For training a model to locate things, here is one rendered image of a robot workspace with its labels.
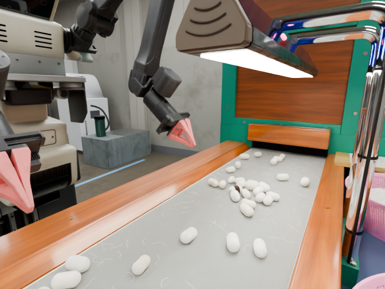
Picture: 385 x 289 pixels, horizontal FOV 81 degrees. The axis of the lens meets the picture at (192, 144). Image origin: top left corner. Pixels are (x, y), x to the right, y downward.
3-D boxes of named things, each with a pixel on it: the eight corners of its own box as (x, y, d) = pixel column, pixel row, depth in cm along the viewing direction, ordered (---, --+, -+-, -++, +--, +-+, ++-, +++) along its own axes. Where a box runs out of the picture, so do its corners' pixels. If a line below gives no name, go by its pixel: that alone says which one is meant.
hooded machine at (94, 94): (113, 147, 402) (107, 74, 373) (85, 155, 355) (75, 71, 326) (90, 143, 433) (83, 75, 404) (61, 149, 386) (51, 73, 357)
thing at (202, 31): (173, 52, 24) (172, -26, 22) (290, 77, 75) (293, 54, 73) (245, 44, 20) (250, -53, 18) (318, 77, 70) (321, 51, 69)
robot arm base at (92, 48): (86, 37, 92) (57, 30, 82) (95, 22, 88) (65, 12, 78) (96, 54, 91) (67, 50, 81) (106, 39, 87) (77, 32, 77)
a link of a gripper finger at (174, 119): (205, 136, 63) (184, 113, 65) (191, 141, 57) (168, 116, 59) (192, 152, 66) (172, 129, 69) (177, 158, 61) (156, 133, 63)
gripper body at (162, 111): (192, 115, 67) (176, 98, 69) (170, 119, 59) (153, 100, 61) (180, 130, 70) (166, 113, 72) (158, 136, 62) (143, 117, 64)
